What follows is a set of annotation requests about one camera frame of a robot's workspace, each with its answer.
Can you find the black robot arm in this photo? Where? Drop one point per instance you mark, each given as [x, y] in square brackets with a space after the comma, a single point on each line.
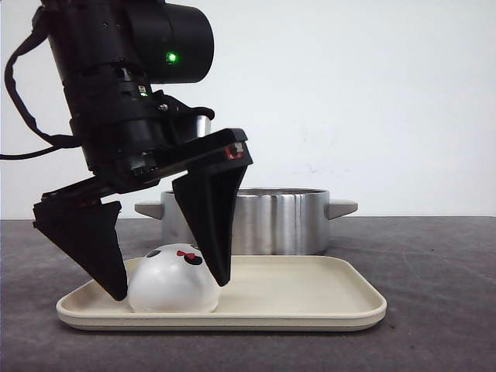
[109, 54]

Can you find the wrist camera with silver lens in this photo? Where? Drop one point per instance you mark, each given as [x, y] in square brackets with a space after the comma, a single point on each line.
[181, 122]

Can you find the cream rectangular plastic tray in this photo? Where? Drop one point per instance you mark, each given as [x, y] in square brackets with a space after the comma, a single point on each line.
[266, 293]

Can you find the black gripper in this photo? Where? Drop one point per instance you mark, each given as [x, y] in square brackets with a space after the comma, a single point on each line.
[126, 149]

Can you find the stainless steel steamer pot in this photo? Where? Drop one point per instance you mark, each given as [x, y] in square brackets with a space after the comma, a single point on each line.
[282, 221]

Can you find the panda bun with red bow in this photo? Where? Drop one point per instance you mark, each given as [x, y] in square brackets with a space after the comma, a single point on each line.
[173, 278]

